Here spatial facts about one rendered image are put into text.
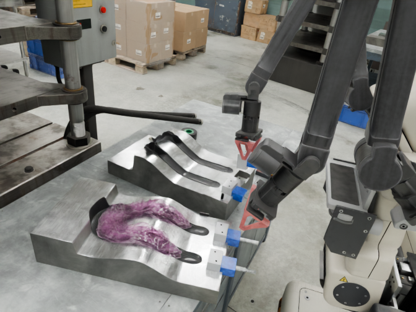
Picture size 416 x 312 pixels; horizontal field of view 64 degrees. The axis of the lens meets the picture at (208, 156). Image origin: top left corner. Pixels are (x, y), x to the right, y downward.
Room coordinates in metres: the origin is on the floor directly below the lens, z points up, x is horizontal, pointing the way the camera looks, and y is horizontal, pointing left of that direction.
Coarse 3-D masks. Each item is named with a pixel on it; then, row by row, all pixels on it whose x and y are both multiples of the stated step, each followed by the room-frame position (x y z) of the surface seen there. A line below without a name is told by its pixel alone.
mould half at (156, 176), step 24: (144, 144) 1.18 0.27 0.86; (168, 144) 1.08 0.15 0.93; (192, 144) 1.14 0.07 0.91; (120, 168) 1.01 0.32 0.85; (144, 168) 0.96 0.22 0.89; (168, 168) 0.96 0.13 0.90; (192, 168) 1.01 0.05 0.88; (168, 192) 0.92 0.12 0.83; (192, 192) 0.88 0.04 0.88; (216, 192) 0.88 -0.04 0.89; (216, 216) 0.84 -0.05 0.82
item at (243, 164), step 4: (244, 152) 1.01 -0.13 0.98; (240, 156) 0.99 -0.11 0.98; (248, 156) 0.99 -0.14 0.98; (240, 160) 0.98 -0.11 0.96; (244, 160) 0.98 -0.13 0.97; (236, 164) 0.99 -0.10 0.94; (240, 164) 0.98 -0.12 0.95; (244, 164) 0.98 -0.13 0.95; (248, 164) 0.97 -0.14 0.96; (240, 168) 0.98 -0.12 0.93; (244, 168) 0.97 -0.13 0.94; (256, 168) 0.96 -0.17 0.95
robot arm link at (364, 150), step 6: (366, 144) 0.62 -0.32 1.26; (360, 150) 0.61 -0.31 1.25; (366, 150) 0.59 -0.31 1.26; (360, 156) 0.59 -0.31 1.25; (366, 156) 0.57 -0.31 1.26; (396, 156) 0.58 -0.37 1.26; (402, 156) 0.59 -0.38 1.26; (402, 162) 0.57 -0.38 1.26; (408, 162) 0.57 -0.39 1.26; (402, 168) 0.56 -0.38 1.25; (408, 168) 0.55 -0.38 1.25; (402, 174) 0.56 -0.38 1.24; (408, 174) 0.55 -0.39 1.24; (414, 174) 0.55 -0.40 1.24; (402, 180) 0.55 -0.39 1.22
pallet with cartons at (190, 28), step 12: (180, 12) 5.52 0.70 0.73; (192, 12) 5.66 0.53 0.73; (204, 12) 6.06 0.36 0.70; (180, 24) 5.51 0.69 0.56; (192, 24) 5.68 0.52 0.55; (204, 24) 6.10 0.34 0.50; (180, 36) 5.50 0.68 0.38; (192, 36) 5.72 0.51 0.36; (204, 36) 6.12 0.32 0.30; (180, 48) 5.50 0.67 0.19; (192, 48) 5.76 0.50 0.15; (204, 48) 6.16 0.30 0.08
